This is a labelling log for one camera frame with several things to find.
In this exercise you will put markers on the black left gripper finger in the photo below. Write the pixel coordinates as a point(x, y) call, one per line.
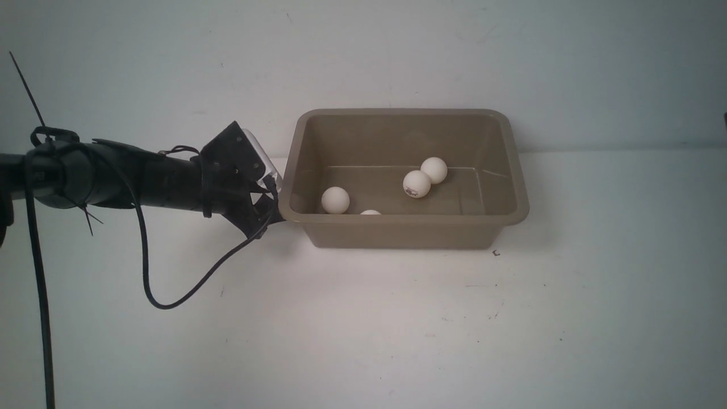
point(272, 214)

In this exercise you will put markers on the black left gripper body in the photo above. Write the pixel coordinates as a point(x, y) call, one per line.
point(220, 194)

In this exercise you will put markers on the tan plastic storage bin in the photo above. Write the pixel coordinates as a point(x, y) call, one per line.
point(368, 151)

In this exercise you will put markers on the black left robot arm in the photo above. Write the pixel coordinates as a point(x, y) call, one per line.
point(116, 175)

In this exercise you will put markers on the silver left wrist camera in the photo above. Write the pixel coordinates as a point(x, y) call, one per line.
point(236, 153)

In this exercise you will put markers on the black cable tie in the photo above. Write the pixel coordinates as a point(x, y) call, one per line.
point(27, 89)

